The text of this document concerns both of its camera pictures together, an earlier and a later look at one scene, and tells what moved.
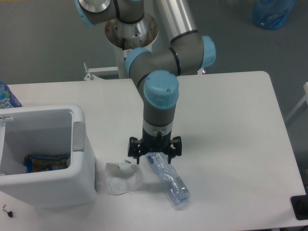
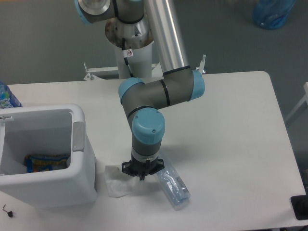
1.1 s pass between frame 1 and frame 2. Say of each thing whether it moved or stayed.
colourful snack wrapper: stayed
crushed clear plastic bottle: stayed
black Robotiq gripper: moved
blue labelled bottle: stayed
